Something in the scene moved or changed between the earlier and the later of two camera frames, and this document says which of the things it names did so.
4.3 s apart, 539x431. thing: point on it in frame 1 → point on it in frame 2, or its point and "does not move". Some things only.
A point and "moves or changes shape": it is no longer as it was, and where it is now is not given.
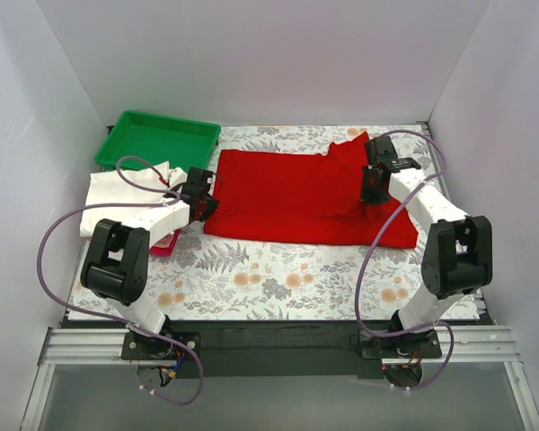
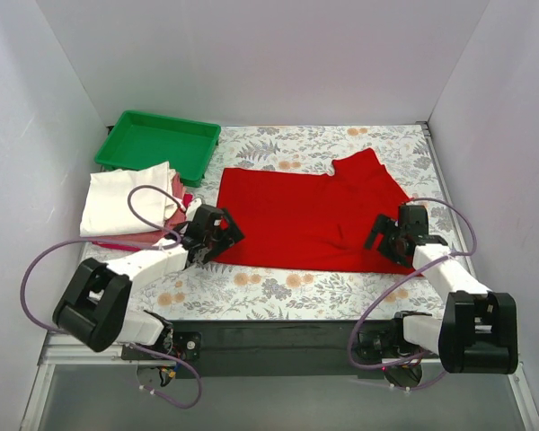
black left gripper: x=202 y=194 → x=218 y=235
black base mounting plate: x=243 y=349 does not move
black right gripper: x=373 y=188 → x=387 y=240
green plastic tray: x=157 y=138 does not move
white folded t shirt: x=108 y=187 does not move
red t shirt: x=306 y=197 moves or changes shape
